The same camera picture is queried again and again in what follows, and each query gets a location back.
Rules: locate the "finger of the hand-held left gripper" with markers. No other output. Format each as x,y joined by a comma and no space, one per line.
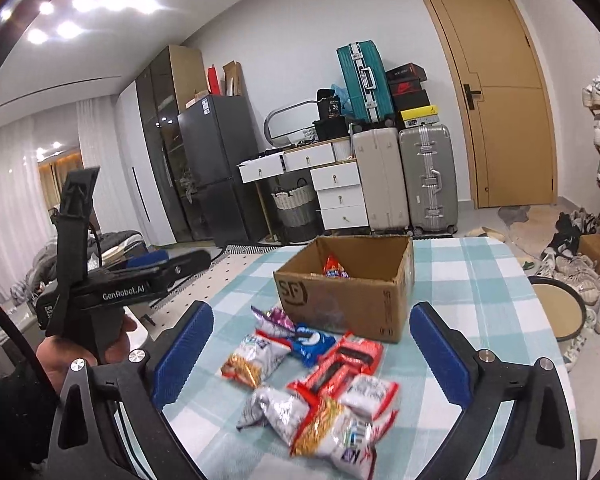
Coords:
147,260
190,262

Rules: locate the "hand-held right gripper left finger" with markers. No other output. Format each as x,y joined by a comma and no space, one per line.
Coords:
185,355

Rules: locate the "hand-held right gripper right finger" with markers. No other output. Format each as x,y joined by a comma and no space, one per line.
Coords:
440,345

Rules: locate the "white red snack packet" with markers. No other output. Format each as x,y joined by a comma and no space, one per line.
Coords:
370,392

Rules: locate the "purple snack packet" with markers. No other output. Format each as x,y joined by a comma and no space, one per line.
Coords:
272,317

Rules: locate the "silver snack packet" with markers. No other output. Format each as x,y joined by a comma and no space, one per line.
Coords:
275,410

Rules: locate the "brown cardboard box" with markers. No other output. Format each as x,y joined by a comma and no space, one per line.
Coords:
340,305

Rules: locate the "person's left hand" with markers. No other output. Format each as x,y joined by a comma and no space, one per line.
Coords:
55,355

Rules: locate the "grey sofa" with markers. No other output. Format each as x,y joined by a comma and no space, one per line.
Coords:
125,242

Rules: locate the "black white patterned rug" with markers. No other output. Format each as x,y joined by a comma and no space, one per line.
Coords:
230,270

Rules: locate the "white wardrobe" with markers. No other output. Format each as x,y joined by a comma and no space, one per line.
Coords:
130,160

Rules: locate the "dark grey fridge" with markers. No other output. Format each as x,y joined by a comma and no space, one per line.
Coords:
220,160

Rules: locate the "dark glass cabinet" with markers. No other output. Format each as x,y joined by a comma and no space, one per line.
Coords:
162,150

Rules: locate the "woven laundry basket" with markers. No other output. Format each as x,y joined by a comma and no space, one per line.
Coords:
292,205

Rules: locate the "white sheer curtain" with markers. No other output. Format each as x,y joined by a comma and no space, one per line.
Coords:
15,185

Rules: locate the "round cream stool black rim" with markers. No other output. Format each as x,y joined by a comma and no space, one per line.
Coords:
557,310

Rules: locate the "blue cookie packet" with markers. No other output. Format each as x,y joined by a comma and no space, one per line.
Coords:
307,342

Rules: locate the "red orange snack packet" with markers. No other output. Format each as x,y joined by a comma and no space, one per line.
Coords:
335,267

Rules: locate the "grey door mat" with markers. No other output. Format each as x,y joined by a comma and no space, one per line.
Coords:
515,215

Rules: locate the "white dresser with drawers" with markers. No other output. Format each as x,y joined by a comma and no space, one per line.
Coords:
325,185

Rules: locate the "pile of shoes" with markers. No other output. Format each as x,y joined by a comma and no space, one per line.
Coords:
580,270

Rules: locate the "small cardboard box on fridge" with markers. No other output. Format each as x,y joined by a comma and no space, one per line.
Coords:
197,97

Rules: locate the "silver suitcase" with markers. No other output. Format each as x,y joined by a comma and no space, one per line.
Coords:
427,180

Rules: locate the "oval mirror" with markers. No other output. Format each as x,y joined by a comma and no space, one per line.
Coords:
290,122

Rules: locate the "small white basket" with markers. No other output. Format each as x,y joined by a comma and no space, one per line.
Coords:
307,134

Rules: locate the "beige suitcase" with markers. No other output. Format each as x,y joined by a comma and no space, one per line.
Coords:
380,180

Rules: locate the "red paper bag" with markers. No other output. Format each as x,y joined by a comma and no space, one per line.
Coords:
213,80

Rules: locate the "flattened cardboard pieces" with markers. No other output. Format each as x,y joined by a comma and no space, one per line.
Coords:
232,77

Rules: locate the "black storage box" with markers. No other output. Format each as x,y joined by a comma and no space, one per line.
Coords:
330,130

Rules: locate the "black paper bag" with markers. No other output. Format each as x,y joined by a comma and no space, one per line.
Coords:
327,105

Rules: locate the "blue plastic bag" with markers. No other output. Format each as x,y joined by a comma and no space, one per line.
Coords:
345,100

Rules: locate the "yellow black shoe box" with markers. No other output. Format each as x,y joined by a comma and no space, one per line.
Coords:
420,116

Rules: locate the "plain black shoe box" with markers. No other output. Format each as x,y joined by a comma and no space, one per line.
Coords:
412,102

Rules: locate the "teal suitcase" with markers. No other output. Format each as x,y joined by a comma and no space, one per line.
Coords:
362,85

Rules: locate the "tan wooden door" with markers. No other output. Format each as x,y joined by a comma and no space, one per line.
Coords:
485,90

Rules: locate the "cluster of ceiling spotlights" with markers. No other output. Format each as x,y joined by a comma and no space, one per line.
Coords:
82,4

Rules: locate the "black shoe box red stripe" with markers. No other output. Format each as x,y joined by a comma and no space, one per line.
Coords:
405,72

